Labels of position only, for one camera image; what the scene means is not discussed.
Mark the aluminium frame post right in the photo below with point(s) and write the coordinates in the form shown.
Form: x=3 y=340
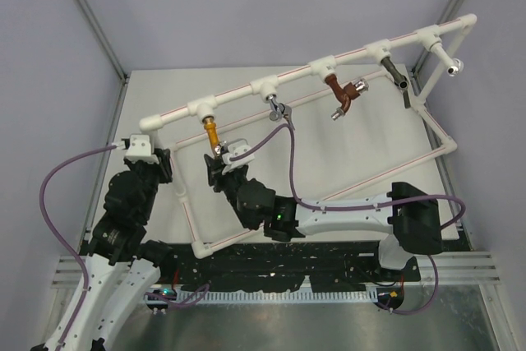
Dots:
x=452 y=10

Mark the brown water faucet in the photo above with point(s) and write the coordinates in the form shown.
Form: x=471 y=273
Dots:
x=345 y=94

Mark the white slotted cable duct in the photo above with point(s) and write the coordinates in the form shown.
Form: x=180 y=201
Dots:
x=301 y=296

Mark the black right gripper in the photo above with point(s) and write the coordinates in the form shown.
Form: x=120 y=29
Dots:
x=215 y=173

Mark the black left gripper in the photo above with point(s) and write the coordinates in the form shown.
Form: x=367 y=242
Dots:
x=164 y=165

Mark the yellow water faucet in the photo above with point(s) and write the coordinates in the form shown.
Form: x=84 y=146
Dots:
x=216 y=145

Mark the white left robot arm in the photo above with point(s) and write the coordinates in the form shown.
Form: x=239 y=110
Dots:
x=119 y=266

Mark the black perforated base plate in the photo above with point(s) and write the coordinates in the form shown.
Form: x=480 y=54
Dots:
x=268 y=267

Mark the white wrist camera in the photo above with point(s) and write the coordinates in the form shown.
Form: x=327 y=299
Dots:
x=137 y=147
x=234 y=161

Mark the white chrome-tipped faucet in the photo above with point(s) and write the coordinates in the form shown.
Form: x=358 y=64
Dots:
x=453 y=66

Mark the chrome lever faucet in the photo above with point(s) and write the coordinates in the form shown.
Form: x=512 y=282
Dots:
x=279 y=111

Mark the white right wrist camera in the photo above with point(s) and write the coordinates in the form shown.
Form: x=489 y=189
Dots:
x=234 y=161

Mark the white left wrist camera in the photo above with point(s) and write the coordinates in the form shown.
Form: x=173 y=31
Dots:
x=137 y=147

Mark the dark grey lever faucet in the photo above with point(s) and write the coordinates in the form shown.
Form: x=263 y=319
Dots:
x=399 y=79

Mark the aluminium frame post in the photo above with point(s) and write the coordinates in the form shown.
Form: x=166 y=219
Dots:
x=452 y=10
x=97 y=30

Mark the aluminium frame post left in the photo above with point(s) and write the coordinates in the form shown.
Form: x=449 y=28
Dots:
x=97 y=30

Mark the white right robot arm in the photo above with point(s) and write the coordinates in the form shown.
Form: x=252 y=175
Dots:
x=406 y=215

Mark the aluminium front rail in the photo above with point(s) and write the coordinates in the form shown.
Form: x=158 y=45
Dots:
x=454 y=268

